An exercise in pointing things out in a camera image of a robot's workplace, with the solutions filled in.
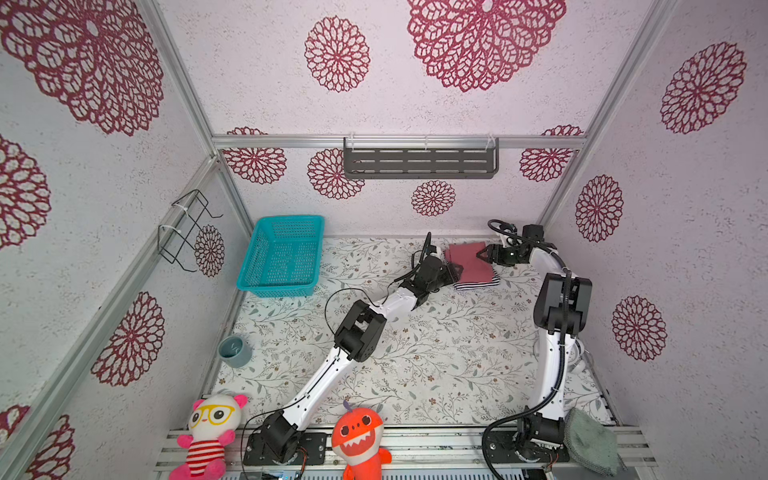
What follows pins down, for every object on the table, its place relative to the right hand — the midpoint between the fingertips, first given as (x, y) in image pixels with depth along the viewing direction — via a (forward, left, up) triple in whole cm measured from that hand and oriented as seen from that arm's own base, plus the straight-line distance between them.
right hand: (488, 250), depth 108 cm
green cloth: (-60, -16, -6) cm, 62 cm away
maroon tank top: (-8, +6, -1) cm, 10 cm away
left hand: (-8, +11, -3) cm, 14 cm away
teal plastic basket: (0, +78, -6) cm, 78 cm away
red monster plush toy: (-63, +42, +3) cm, 75 cm away
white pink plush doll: (-61, +77, +2) cm, 98 cm away
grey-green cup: (-40, +80, -2) cm, 90 cm away
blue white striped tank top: (-11, +9, -7) cm, 16 cm away
